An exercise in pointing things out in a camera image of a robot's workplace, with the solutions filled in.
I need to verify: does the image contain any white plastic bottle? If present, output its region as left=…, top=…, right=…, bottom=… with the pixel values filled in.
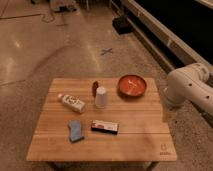
left=58, top=94, right=85, bottom=113

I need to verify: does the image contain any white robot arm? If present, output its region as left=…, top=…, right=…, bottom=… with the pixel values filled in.
left=164, top=63, right=213, bottom=125

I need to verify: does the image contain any red ceramic bowl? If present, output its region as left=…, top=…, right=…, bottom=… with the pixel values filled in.
left=117, top=74, right=147, bottom=98

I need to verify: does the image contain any small red disc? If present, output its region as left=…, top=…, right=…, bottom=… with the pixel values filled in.
left=92, top=81, right=99, bottom=98

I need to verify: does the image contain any white paper cup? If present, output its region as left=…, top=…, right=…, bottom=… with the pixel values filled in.
left=95, top=86, right=107, bottom=108

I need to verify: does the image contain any wooden table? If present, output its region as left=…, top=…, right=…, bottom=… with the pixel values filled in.
left=26, top=78, right=177, bottom=162

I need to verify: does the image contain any red white black box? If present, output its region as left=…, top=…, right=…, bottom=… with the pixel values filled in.
left=91, top=120, right=119, bottom=135

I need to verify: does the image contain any blue sponge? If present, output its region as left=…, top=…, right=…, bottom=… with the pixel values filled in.
left=68, top=120, right=84, bottom=143

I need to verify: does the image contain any black box on floor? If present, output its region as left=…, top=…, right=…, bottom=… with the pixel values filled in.
left=112, top=17, right=132, bottom=35

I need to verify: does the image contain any equipment at top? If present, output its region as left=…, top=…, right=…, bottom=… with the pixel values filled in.
left=50, top=0, right=76, bottom=12

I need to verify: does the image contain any floor cable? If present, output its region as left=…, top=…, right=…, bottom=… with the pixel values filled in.
left=0, top=0, right=58, bottom=24

